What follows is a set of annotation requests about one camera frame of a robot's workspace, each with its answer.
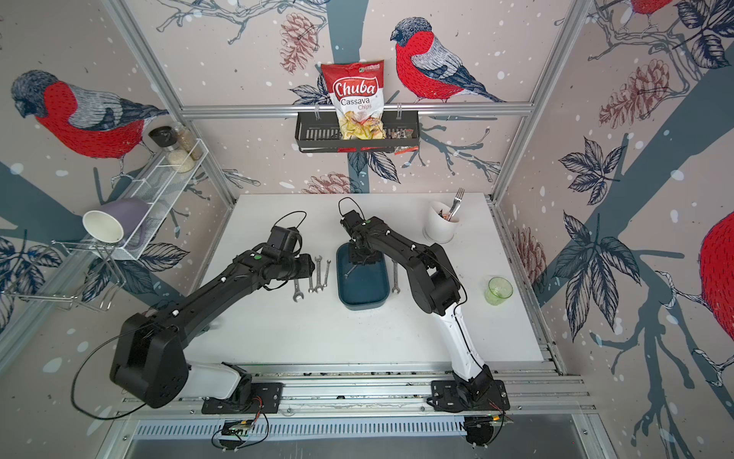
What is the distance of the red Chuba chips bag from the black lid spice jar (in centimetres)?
47

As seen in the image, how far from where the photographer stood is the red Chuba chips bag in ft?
2.66

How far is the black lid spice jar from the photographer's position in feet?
2.63
